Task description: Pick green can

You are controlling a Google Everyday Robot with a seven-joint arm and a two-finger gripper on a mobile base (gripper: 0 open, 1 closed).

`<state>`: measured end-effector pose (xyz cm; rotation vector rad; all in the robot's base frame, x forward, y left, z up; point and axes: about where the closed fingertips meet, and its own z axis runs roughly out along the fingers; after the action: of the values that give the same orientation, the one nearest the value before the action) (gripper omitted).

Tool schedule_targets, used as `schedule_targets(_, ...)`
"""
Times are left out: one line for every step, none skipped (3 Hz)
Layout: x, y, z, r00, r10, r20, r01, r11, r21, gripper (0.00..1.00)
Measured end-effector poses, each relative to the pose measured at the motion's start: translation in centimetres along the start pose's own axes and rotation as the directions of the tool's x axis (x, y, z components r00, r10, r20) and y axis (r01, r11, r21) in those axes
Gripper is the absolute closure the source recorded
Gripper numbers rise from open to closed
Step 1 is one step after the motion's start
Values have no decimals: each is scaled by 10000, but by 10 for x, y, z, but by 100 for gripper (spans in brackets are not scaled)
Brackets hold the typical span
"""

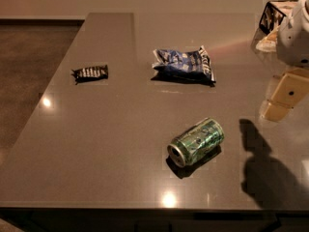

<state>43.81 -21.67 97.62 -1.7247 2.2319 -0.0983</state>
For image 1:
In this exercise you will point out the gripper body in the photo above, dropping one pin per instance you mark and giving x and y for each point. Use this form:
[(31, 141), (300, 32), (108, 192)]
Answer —
[(294, 41)]

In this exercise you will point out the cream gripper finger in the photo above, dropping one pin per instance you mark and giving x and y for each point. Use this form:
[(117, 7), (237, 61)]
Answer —
[(274, 112)]

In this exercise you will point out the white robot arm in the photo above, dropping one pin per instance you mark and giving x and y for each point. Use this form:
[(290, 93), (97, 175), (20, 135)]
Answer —
[(286, 25)]

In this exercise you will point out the green soda can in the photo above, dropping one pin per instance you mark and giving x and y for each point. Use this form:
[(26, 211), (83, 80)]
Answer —
[(195, 143)]

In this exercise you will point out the clear plastic container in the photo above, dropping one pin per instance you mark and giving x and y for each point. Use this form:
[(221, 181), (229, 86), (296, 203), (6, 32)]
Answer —
[(265, 45)]

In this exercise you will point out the blue chip bag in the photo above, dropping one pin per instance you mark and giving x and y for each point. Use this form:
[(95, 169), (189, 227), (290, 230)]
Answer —
[(192, 65)]

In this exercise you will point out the black snack wrapper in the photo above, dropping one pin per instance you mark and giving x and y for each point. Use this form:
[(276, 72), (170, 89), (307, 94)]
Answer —
[(92, 73)]

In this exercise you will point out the black wire basket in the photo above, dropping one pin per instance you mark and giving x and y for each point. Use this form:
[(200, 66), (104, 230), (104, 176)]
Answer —
[(273, 14)]

